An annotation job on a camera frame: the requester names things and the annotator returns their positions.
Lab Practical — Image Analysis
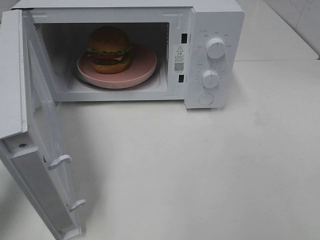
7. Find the round door release button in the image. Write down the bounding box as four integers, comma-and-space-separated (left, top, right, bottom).
198, 93, 214, 106

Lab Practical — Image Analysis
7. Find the pink round plate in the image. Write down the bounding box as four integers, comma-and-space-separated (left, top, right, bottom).
76, 43, 158, 89

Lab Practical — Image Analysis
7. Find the burger with lettuce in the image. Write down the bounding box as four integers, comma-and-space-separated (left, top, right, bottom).
87, 26, 132, 74

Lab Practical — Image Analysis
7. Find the white microwave door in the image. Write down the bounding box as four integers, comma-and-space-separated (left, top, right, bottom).
0, 9, 86, 240

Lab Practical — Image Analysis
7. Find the lower white control knob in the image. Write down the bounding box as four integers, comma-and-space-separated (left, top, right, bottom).
201, 70, 220, 89

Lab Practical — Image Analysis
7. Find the white control knob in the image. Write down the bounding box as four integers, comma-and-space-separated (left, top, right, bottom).
201, 70, 220, 89
205, 36, 226, 59

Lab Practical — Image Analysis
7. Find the white warning label sticker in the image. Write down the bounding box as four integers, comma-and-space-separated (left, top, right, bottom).
173, 44, 185, 73

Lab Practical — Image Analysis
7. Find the white microwave oven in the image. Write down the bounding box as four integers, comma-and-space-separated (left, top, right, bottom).
9, 0, 245, 109

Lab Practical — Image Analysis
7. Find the upper white control knob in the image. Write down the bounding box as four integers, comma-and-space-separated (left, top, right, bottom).
205, 36, 226, 59

